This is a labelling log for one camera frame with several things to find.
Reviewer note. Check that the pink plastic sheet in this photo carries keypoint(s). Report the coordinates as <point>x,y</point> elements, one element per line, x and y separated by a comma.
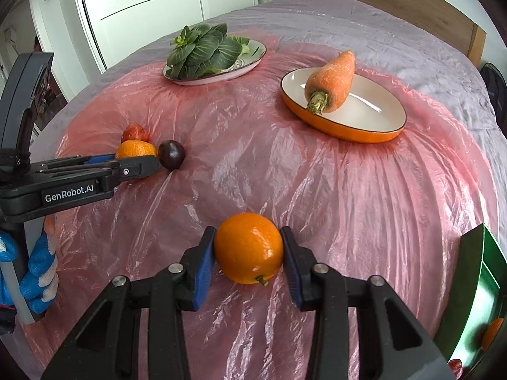
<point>297,178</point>

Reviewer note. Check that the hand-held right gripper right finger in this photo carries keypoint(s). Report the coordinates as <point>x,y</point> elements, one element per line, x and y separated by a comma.
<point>293,285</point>

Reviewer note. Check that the green tray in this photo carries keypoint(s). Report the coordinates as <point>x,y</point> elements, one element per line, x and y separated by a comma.
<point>475,269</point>

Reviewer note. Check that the dark plum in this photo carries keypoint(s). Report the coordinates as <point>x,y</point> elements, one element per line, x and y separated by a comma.
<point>171,154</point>

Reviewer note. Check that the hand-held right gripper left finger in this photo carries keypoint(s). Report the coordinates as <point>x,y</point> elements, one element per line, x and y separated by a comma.
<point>204,277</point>

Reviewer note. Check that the white wardrobe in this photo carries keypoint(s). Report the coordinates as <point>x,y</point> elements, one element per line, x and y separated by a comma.
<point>158,0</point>

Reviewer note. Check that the carrot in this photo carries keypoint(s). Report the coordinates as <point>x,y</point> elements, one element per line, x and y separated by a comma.
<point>332,79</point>

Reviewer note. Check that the white plate with dark rim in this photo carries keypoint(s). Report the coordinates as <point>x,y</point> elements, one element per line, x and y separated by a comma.
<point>253,56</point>

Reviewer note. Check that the leafy green vegetable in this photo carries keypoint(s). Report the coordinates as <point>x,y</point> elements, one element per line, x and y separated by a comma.
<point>202,49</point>

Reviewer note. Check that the large orange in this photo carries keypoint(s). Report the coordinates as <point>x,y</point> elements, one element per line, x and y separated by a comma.
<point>247,245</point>

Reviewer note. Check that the orange oval dish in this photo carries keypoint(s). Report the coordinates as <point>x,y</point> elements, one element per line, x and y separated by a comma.
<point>368,114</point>

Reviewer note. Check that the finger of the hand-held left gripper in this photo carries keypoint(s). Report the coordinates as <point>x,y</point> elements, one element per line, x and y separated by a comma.
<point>99,159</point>
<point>134,168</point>

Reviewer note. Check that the purple bedspread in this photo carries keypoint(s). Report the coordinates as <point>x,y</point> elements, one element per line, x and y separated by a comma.
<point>356,19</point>

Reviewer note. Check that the person's left hand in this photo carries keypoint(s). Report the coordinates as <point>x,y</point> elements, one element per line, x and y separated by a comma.
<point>37,269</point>

